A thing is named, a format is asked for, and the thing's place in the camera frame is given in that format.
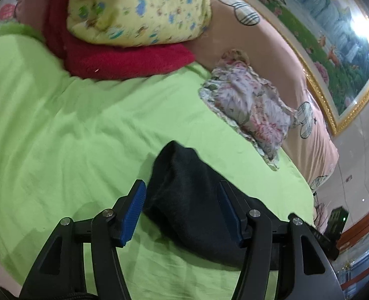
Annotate yellow printed quilt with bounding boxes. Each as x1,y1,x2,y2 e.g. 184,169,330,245
66,0,212,48

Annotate pink plaid-print bed cover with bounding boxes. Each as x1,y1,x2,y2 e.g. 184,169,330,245
16,0,339,232

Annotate floral ruffled pillow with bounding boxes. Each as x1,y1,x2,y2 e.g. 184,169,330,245
198,49,300,172

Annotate black device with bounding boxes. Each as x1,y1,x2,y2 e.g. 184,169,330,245
323,207,349,241

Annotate red blanket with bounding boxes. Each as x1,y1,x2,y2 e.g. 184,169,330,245
44,0,197,80

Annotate wooden furniture edge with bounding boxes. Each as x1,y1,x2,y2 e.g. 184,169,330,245
337,200,369,251

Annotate black pants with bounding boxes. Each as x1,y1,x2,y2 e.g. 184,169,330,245
143,140,341,271

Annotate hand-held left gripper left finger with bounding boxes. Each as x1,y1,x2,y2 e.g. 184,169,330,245
19,179,147,300

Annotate gold-framed landscape picture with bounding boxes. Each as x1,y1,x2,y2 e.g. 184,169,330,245
200,0,369,136

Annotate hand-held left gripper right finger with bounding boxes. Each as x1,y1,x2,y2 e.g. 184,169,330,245
219,180,346,300

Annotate green bed sheet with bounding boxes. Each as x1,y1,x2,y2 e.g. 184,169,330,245
0,23,316,300

